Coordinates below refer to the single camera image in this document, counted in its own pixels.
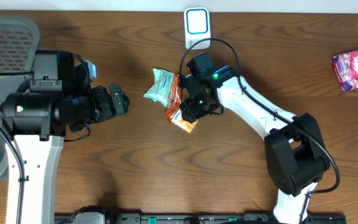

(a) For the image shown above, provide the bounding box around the red orange snack bag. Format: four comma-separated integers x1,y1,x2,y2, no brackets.
165,74,181,123

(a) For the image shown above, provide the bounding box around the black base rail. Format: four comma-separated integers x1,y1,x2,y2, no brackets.
54,205,347,224

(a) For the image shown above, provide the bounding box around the small orange snack packet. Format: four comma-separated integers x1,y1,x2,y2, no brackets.
170,109,198,134

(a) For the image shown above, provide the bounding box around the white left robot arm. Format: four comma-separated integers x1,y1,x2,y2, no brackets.
0,50,130,223

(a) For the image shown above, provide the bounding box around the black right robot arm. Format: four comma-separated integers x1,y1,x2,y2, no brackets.
180,52,331,223

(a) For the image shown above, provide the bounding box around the white barcode scanner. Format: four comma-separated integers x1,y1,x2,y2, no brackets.
183,7,211,49

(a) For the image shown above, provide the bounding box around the teal wipes packet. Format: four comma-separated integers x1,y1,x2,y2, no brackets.
144,68,175,107

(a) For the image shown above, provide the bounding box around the purple pink pad package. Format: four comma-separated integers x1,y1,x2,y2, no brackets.
331,50,358,91

